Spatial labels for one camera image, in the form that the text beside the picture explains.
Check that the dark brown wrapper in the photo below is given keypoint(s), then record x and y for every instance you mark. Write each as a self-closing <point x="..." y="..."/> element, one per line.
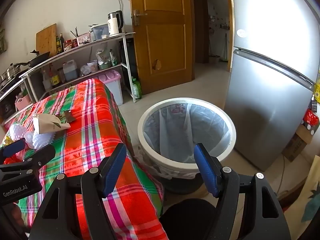
<point x="67" y="116"/>

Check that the wooden door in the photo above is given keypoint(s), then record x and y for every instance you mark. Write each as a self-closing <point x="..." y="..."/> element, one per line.
<point x="162" y="42"/>

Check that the dark chopsticks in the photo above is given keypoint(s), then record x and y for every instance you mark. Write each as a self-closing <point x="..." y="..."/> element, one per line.
<point x="75" y="32"/>

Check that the clear plastic storage container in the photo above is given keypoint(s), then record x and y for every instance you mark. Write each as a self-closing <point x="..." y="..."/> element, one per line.
<point x="99" y="33"/>

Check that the clear plastic bin liner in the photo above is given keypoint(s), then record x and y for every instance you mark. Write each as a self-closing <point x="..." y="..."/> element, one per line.
<point x="175" y="130"/>

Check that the pink lidded storage box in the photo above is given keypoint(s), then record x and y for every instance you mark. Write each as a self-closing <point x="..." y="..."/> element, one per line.
<point x="112" y="82"/>

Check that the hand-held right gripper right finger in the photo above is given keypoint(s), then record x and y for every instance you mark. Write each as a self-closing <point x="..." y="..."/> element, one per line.
<point x="206" y="170"/>

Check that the long white shelf rack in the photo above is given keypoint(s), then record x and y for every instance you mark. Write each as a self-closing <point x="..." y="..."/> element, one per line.
<point x="130" y="78"/>

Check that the clear glass bottle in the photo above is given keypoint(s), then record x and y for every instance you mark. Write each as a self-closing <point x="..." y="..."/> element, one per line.
<point x="46" y="81"/>

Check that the cream patterned cloth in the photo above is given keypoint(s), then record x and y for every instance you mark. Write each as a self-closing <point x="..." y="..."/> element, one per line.
<point x="300" y="205"/>

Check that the black frying pan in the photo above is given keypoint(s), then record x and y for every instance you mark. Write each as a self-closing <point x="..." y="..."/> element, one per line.
<point x="37" y="57"/>

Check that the dark oil bottle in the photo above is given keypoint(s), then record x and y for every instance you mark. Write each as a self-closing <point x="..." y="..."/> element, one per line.
<point x="58" y="46"/>
<point x="62" y="43"/>

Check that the wooden doorway frame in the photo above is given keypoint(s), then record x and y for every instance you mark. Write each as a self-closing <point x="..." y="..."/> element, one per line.
<point x="231" y="30"/>

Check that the clear plastic wrapper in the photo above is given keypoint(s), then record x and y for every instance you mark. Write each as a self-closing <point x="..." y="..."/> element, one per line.
<point x="28" y="138"/>

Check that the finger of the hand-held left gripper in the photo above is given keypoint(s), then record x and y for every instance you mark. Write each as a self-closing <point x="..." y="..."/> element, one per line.
<point x="37" y="156"/>
<point x="13" y="148"/>

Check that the olive hanging bag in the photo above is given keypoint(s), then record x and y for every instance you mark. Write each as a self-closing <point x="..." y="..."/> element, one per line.
<point x="2" y="41"/>

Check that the stainless steamer pot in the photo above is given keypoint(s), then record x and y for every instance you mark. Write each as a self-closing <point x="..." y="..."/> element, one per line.
<point x="11" y="71"/>

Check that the cardboard box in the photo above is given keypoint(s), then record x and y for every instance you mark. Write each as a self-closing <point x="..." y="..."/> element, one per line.
<point x="295" y="145"/>

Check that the wooden cutting board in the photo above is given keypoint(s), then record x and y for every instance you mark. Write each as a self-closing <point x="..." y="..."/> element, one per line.
<point x="46" y="40"/>

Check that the small white shelf rack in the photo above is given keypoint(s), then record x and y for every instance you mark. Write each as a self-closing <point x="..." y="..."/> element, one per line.
<point x="6" y="93"/>

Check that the silver refrigerator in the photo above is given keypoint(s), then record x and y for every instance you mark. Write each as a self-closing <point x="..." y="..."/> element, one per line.
<point x="262" y="92"/>

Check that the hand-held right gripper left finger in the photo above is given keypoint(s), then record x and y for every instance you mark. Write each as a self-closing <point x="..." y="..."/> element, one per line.
<point x="113" y="170"/>

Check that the small woven basket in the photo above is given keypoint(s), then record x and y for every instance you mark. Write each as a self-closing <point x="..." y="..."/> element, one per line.
<point x="214" y="59"/>

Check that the crumpled clear plastic bag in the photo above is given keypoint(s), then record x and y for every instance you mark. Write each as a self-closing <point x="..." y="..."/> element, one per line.
<point x="84" y="70"/>

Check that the dark rice cooker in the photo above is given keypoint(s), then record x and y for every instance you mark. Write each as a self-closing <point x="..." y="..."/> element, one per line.
<point x="7" y="110"/>

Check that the green bowl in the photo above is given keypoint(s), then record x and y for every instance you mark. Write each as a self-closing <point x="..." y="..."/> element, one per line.
<point x="105" y="66"/>

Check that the black cooktop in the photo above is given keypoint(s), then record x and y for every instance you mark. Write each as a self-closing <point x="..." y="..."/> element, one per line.
<point x="10" y="83"/>

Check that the white jerrycan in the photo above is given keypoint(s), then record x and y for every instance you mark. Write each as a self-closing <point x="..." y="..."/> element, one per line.
<point x="70" y="71"/>

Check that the yellow snack wrapper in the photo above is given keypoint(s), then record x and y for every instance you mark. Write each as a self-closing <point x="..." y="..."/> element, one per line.
<point x="7" y="141"/>

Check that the white plastic bin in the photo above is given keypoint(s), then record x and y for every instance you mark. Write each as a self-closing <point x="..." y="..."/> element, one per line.
<point x="150" y="140"/>

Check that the dark glass jar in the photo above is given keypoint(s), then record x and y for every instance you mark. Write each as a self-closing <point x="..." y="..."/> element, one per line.
<point x="61" y="76"/>

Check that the white plastic tub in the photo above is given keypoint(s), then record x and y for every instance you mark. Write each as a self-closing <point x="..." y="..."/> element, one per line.
<point x="93" y="65"/>

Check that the red green plaid tablecloth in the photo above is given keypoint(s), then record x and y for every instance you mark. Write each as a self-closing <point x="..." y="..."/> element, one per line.
<point x="100" y="120"/>

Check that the white foam fruit net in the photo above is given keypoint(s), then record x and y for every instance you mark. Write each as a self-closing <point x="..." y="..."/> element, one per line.
<point x="42" y="141"/>
<point x="17" y="132"/>

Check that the brown paper bag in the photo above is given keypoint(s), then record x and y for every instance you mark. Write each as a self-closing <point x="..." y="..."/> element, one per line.
<point x="47" y="125"/>

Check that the pink utensil holder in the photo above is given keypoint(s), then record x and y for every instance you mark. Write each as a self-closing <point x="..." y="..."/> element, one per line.
<point x="83" y="39"/>

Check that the yellow label sauce bottle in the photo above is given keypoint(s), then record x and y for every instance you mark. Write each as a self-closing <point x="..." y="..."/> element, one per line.
<point x="55" y="78"/>

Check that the green plastic bottle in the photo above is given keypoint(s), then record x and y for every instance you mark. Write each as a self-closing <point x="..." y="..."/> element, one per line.
<point x="136" y="90"/>

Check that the white printed food bag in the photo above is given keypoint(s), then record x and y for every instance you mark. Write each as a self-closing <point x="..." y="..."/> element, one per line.
<point x="105" y="56"/>

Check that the red packet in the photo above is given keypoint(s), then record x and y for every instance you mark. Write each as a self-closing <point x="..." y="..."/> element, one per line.
<point x="311" y="118"/>

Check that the red lidded sauce jar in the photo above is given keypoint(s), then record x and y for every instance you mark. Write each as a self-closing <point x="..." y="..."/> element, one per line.
<point x="75" y="43"/>
<point x="68" y="45"/>

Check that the white electric kettle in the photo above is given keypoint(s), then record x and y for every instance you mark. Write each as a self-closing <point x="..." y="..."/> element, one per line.
<point x="113" y="26"/>

